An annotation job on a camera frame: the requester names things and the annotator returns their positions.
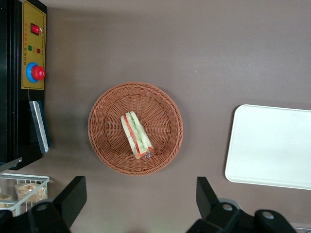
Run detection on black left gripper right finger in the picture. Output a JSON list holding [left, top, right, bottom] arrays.
[[186, 176, 297, 233]]

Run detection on black sealing machine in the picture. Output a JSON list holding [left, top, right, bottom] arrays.
[[0, 0, 52, 171]]

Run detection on red knob with blue ring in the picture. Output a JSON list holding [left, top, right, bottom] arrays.
[[25, 62, 46, 83]]

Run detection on plastic-wrapped triangle sandwich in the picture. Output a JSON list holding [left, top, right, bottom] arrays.
[[120, 111, 156, 160]]

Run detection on yellow control panel plate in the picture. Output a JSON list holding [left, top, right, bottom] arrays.
[[21, 0, 48, 91]]

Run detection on white rectangular plastic tray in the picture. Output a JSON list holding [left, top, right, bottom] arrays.
[[225, 104, 311, 191]]

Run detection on white wire rack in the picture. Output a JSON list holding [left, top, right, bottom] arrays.
[[0, 172, 51, 217]]

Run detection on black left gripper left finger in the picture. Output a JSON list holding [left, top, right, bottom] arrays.
[[0, 176, 87, 233]]

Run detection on red rocker power switch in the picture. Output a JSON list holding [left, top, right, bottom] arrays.
[[30, 22, 41, 36]]

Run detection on silver metal sealing bar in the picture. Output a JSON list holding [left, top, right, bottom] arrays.
[[28, 100, 50, 154]]

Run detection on brown wicker round basket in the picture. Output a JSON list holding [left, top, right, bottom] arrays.
[[87, 82, 184, 176]]

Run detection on large clear-bagged snack pack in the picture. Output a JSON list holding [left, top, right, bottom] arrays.
[[15, 182, 49, 203]]

